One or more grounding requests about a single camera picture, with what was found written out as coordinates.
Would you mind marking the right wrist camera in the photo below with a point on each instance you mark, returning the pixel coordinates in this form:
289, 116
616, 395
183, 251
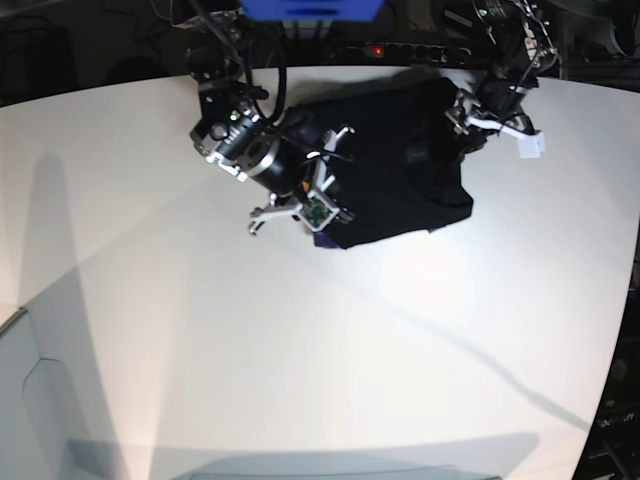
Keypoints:
317, 211

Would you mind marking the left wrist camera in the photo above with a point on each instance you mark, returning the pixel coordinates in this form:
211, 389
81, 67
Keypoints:
531, 146

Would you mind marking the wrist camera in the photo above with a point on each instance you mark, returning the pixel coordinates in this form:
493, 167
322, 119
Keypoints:
317, 211
531, 146

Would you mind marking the black power strip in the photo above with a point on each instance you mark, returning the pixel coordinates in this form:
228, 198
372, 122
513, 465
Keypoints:
399, 54

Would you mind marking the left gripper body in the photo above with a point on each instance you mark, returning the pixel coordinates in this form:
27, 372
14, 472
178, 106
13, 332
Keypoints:
469, 116

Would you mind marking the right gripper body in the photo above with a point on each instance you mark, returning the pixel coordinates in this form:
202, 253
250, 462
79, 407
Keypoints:
289, 174

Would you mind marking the black T-shirt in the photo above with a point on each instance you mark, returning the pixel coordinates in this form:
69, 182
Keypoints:
398, 171

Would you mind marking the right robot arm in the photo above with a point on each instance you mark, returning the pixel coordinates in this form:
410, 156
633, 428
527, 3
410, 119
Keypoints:
234, 133

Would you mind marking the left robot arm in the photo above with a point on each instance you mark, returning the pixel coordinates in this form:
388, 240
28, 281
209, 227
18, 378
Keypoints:
507, 44

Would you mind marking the blue box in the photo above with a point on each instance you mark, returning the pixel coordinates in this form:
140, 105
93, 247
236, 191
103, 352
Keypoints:
334, 10

